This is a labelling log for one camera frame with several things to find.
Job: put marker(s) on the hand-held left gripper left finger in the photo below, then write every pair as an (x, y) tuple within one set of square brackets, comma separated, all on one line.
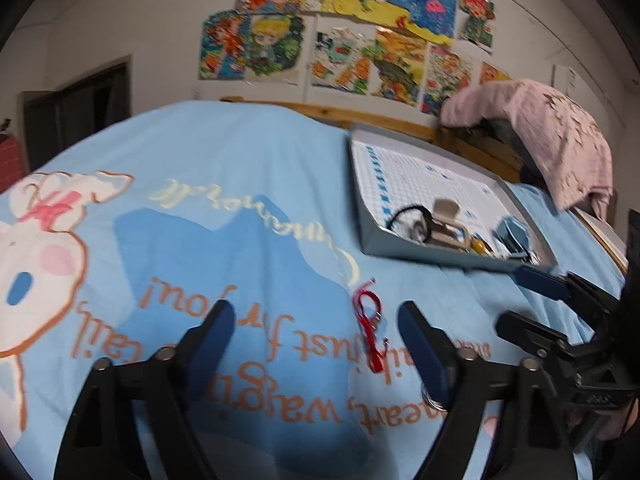
[(217, 340)]

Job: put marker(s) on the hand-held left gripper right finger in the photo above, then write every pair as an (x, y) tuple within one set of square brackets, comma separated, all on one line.
[(425, 355)]

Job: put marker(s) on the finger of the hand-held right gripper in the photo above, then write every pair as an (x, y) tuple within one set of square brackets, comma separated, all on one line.
[(540, 280), (530, 330)]

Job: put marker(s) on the grey shallow tray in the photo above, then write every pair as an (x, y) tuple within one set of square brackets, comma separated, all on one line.
[(415, 180)]

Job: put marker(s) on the person's right hand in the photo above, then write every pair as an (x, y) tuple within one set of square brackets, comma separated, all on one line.
[(612, 425)]

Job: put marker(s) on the blue scrunchie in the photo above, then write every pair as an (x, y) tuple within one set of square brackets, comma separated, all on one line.
[(512, 235)]

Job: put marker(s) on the wooden framed board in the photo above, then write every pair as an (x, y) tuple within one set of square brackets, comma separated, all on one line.
[(605, 237)]

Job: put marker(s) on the blue printed bedsheet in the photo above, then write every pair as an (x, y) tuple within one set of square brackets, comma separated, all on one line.
[(225, 240)]

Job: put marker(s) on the beige hair claw clip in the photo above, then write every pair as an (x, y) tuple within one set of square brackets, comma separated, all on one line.
[(445, 225)]

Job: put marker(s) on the pink blanket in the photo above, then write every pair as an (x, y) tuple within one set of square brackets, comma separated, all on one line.
[(555, 130)]

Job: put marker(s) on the dark cloth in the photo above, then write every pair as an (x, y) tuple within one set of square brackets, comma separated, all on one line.
[(495, 130)]

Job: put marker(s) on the dark door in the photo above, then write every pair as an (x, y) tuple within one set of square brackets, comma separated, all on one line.
[(80, 105)]

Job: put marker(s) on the red checkered box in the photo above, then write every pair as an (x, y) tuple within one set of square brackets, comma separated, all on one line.
[(10, 160)]

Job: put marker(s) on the white wall box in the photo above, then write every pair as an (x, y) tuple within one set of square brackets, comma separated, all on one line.
[(564, 76)]

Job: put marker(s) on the wooden bed frame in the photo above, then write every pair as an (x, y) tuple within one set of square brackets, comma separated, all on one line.
[(400, 122)]

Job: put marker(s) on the small orange wall poster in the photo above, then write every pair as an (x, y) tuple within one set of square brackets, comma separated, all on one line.
[(495, 72)]

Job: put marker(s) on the red white wall poster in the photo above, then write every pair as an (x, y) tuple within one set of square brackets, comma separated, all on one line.
[(447, 80)]

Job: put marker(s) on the orange green wall poster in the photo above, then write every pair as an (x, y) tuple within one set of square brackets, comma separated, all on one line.
[(400, 67)]

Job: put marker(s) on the red-haired figure wall poster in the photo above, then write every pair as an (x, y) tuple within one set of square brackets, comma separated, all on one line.
[(477, 20)]

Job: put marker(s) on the blond figure wall poster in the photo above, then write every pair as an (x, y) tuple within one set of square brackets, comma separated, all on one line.
[(250, 45)]

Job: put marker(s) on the white figures wall poster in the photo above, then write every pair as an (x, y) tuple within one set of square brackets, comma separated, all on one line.
[(342, 57)]

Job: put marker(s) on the large blue yellow wall poster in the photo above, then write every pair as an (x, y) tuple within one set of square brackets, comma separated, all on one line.
[(400, 2)]

